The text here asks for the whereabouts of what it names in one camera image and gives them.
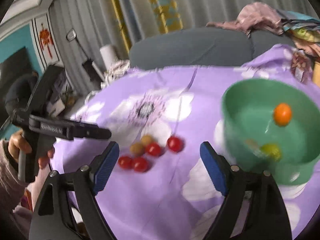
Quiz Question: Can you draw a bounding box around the green tomato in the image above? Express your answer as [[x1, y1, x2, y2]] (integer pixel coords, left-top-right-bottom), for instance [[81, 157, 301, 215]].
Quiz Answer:
[[260, 144, 282, 161]]

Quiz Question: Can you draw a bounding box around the yellow-brown longan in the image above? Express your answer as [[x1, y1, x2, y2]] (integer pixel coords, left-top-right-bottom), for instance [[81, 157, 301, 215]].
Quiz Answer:
[[130, 142, 145, 157], [140, 134, 155, 147]]

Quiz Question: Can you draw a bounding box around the green plastic bowl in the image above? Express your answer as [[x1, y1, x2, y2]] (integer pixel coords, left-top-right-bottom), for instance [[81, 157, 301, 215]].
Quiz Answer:
[[221, 79, 319, 185]]

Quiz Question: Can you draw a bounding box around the orange mandarin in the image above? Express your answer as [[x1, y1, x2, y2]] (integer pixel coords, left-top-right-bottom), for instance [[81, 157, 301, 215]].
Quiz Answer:
[[273, 103, 292, 127]]

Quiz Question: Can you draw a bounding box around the red tomato with stem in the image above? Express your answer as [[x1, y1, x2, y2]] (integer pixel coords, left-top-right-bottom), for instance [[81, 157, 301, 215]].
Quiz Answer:
[[167, 136, 184, 153]]

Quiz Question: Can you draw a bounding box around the person left hand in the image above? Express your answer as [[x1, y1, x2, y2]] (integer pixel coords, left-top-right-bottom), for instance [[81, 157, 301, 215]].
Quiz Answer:
[[8, 130, 55, 169]]

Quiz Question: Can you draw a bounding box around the black phone tripod stand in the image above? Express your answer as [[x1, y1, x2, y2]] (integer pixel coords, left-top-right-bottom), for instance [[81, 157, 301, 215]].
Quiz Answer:
[[66, 29, 104, 83]]

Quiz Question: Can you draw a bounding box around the red chinese knot decoration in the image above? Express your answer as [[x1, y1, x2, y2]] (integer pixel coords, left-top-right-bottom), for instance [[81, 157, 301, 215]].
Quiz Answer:
[[39, 23, 53, 59]]

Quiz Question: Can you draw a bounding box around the white paper roll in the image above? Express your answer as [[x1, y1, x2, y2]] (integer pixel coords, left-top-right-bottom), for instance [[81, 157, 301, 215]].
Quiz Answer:
[[100, 44, 118, 70]]

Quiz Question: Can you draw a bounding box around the purple floral tablecloth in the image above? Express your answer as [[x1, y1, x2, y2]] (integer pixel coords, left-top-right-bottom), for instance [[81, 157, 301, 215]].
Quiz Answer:
[[49, 43, 320, 240]]

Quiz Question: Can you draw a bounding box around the yellow bottle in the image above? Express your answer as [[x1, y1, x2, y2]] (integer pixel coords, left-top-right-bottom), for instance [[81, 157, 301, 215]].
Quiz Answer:
[[312, 61, 320, 87]]

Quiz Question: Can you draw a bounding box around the dried fruit snack box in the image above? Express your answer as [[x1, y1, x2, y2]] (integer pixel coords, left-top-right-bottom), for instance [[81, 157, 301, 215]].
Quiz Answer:
[[290, 50, 312, 84]]

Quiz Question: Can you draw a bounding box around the grey sofa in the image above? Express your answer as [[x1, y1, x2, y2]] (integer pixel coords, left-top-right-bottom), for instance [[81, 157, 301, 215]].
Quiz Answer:
[[129, 27, 295, 70]]

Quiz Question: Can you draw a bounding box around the yellow patterned curtain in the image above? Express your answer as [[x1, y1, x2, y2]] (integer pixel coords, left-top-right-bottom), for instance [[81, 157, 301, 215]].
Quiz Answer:
[[149, 0, 183, 34]]

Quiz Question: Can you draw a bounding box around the stack of folded clothes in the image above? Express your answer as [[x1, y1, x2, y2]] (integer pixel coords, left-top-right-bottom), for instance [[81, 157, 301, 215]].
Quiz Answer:
[[277, 9, 319, 58]]

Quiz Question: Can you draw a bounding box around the pink crumpled cloth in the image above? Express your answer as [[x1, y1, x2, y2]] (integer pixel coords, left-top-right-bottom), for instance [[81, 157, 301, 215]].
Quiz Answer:
[[206, 2, 284, 37]]

